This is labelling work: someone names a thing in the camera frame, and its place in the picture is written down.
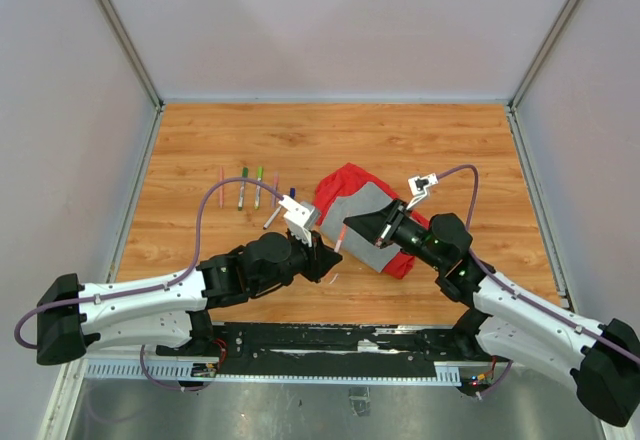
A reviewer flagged orange highlighter pen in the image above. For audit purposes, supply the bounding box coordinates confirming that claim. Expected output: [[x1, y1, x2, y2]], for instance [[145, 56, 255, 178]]
[[334, 223, 347, 253]]

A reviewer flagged orange white pen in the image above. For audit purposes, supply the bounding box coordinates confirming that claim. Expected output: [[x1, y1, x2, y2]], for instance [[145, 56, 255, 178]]
[[237, 176, 247, 211]]

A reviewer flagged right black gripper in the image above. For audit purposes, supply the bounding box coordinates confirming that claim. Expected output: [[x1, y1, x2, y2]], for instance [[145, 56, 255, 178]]
[[344, 199, 444, 271]]

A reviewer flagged white slotted cable duct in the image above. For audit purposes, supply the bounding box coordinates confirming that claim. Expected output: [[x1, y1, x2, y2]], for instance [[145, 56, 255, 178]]
[[84, 359, 464, 386]]

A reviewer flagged pink pen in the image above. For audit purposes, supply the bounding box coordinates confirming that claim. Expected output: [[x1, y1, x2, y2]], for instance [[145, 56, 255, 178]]
[[218, 166, 225, 209]]

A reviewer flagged purple pen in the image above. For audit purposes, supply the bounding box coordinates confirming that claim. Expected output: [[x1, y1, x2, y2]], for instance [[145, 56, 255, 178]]
[[271, 171, 279, 209]]

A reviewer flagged red and grey cloth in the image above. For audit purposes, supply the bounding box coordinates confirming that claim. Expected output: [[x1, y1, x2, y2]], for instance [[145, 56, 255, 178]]
[[313, 163, 415, 279]]

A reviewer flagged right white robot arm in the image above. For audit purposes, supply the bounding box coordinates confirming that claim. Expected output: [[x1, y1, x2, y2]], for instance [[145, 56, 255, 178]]
[[344, 200, 639, 427]]

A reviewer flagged white marker blue end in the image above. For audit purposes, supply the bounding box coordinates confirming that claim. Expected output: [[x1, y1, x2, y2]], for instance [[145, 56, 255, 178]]
[[263, 208, 281, 230]]

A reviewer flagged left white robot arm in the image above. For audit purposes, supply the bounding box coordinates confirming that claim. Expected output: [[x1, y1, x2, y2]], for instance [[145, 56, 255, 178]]
[[36, 232, 342, 366]]

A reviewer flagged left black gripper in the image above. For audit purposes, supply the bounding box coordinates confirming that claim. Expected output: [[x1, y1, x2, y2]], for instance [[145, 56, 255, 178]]
[[253, 227, 343, 294]]

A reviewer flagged white marker green end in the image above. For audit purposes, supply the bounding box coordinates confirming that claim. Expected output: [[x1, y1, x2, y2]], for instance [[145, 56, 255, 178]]
[[253, 178, 263, 210]]

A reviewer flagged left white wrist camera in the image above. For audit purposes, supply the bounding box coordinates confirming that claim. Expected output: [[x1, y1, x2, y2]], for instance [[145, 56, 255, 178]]
[[279, 195, 321, 247]]

